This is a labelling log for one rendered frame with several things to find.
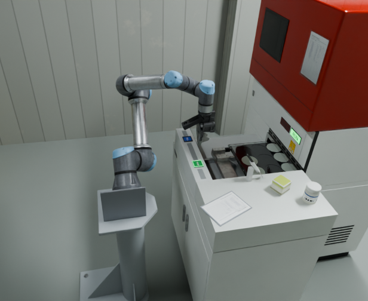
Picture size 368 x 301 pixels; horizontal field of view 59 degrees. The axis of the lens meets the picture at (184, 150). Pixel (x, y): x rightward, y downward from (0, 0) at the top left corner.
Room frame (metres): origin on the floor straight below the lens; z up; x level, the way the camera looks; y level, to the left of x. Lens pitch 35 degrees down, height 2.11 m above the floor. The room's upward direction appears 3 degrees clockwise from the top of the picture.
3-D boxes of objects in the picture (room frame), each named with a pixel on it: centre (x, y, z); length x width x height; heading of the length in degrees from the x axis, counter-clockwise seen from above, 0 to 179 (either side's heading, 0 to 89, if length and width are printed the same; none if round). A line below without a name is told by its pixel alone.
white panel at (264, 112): (1.88, -0.59, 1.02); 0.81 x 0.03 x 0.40; 14
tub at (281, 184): (1.30, -0.51, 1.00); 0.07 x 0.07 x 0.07; 41
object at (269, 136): (1.70, -0.62, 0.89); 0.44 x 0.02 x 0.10; 14
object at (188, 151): (1.61, -0.05, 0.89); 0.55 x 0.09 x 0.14; 14
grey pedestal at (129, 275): (1.24, 0.38, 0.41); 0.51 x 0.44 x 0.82; 105
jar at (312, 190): (1.24, -0.65, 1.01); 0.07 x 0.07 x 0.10
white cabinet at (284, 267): (1.53, -0.34, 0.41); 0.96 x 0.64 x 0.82; 14
